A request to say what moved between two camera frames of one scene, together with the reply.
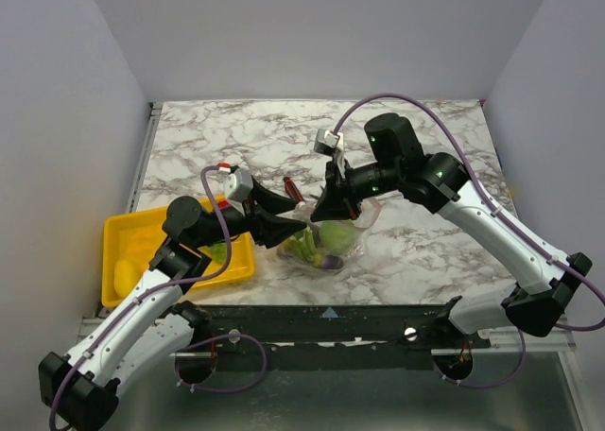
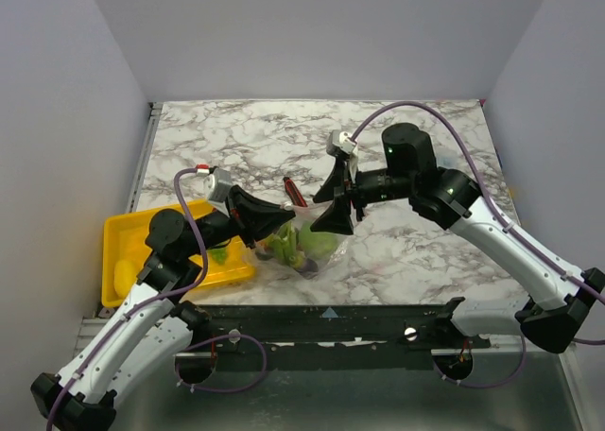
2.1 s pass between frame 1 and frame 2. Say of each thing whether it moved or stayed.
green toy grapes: stayed
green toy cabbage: moved
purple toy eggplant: moved
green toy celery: moved
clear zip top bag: moved
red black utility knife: stayed
